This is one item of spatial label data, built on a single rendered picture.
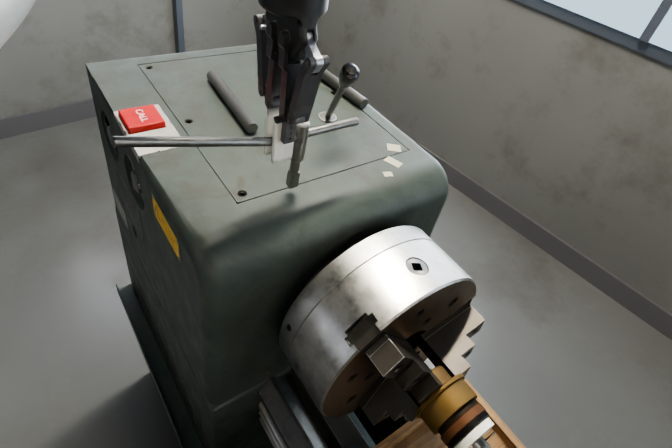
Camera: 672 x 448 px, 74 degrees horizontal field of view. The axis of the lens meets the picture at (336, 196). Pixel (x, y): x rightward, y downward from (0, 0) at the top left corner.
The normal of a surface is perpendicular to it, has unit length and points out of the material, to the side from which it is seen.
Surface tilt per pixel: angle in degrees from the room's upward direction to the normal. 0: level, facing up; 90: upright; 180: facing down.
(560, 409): 0
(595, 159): 90
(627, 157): 90
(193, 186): 0
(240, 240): 22
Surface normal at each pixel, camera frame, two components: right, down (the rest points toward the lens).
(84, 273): 0.16, -0.74
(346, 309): -0.40, -0.39
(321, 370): -0.73, 0.07
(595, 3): -0.72, 0.36
